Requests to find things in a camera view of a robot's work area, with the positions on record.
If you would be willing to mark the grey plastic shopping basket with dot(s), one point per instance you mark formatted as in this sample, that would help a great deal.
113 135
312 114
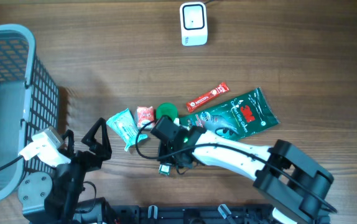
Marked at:
29 97

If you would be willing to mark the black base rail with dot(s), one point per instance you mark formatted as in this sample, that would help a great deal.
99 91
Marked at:
246 214

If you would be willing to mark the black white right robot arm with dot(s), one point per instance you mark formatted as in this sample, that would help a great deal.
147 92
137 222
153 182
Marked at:
294 183

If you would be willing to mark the white barcode scanner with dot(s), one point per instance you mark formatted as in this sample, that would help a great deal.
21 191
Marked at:
193 24

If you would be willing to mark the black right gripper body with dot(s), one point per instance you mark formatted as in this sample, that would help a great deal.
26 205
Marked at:
165 149

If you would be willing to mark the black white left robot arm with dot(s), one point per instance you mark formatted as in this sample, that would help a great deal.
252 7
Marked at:
54 198

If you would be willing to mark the green lidded jar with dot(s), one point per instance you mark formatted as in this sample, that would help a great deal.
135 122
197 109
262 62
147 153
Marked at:
167 109

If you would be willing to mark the light green wipes packet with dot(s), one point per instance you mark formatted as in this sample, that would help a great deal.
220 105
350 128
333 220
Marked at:
125 126

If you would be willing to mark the red white small packet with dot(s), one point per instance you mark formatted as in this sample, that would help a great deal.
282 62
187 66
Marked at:
144 115

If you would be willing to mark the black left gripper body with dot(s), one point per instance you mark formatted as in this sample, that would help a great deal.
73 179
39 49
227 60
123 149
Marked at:
81 161

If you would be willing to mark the green 3M gloves packet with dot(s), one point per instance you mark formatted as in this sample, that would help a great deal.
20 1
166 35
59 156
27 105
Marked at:
237 118

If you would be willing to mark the red Nescafe sachet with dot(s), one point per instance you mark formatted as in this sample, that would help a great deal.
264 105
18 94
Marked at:
206 97

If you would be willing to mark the small green white box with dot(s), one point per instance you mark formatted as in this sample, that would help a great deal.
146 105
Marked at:
164 169

